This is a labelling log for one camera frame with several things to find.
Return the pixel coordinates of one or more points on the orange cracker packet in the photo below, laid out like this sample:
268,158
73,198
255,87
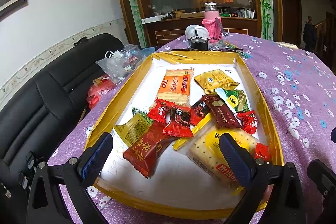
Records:
175,87

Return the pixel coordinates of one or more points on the red plastic bag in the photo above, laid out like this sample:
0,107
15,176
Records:
100,87

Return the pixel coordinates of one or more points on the green biscuit packet by bottle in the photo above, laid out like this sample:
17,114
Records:
228,47

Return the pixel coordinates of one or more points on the pink sleeved water bottle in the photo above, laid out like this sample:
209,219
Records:
213,23

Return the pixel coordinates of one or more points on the yellow cheese sandwich cracker bag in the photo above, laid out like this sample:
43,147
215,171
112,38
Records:
211,80

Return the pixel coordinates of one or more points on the clear plastic bag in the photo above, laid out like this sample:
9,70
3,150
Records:
121,63

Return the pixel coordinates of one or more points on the clear yellow soda cracker packet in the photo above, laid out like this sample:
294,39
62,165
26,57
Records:
203,149

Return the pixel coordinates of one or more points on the cream flat object table edge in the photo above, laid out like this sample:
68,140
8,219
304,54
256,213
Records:
287,45

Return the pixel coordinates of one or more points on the white round cup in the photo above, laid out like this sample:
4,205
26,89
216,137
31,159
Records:
197,32

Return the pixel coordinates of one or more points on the person standing in background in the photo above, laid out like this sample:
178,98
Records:
309,35

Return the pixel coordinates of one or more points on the brown wooden door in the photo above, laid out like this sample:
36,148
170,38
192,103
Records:
292,21

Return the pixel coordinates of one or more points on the red black candy packet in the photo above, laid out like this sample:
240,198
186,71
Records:
179,124
198,111
159,111

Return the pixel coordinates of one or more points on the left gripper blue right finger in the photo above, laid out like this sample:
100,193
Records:
239,160

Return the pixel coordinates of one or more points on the yellow cardboard tray box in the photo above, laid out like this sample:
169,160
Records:
166,122

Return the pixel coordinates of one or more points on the purple floral tablecloth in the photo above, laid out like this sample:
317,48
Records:
300,92

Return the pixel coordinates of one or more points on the dark red long wafer packet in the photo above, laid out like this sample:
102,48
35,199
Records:
221,112

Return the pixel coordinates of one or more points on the green white snack packet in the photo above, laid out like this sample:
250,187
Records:
235,99

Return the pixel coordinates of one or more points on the red gold-lettered snack packet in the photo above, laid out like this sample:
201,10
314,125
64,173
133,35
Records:
144,153

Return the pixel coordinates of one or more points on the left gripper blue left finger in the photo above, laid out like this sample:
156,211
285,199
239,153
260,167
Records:
93,159

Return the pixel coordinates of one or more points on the small red candy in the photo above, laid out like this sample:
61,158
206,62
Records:
249,121

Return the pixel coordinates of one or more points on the yellow triangular snack packet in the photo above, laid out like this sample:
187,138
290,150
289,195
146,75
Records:
133,129

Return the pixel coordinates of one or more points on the black leather sofa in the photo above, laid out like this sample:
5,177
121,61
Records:
43,112

